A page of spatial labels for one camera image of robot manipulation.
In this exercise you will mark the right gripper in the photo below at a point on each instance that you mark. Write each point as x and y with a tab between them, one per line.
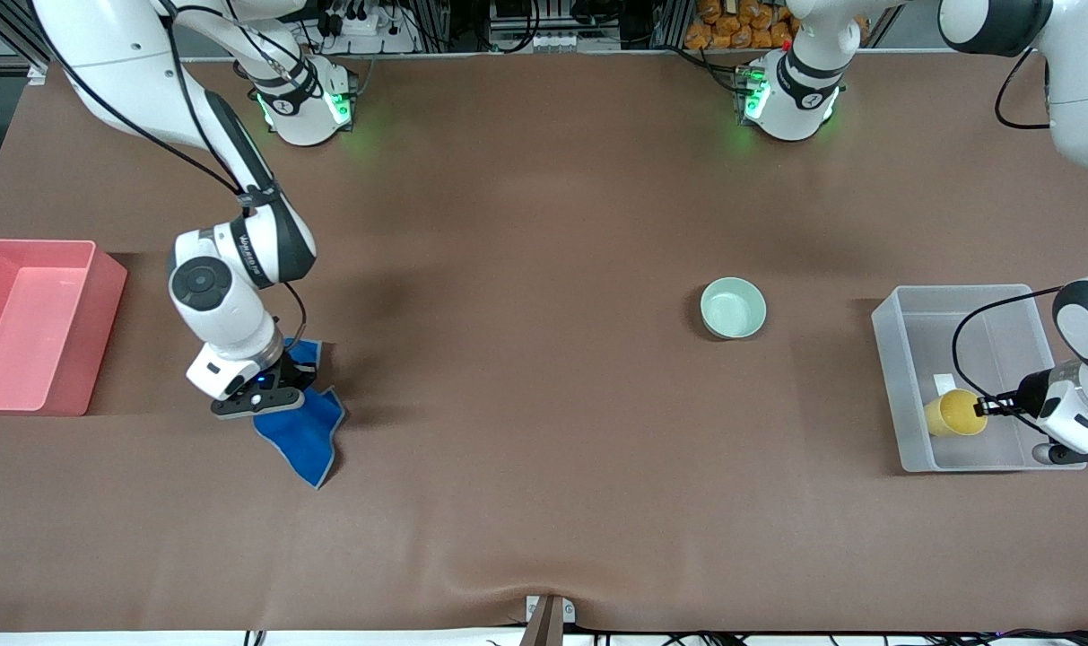
298	369

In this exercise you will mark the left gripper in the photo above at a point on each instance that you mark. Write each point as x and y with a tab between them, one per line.
1024	394

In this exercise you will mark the yellow plastic cup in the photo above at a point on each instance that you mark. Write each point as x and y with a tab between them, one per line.
952	414

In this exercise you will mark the blue microfibre cloth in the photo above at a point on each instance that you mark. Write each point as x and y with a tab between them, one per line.
306	440

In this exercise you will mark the pale green bowl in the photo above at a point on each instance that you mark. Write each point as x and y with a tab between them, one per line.
732	309

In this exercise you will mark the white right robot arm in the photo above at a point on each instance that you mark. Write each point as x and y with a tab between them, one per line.
230	314

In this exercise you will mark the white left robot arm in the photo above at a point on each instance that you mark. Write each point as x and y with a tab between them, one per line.
1082	90

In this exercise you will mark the white label sticker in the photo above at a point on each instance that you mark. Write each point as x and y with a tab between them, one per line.
944	382

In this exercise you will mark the clear plastic bin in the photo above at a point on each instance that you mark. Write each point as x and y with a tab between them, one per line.
911	359

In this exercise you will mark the pink plastic bin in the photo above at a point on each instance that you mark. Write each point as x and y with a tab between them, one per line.
23	332

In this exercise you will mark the white power strip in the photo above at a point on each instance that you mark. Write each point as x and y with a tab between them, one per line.
364	27

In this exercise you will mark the grey equipment box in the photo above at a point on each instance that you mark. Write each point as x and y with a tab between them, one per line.
526	22

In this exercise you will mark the orange bagged items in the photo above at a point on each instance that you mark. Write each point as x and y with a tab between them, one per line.
732	27

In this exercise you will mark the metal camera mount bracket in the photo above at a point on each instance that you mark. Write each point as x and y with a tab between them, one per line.
548	624

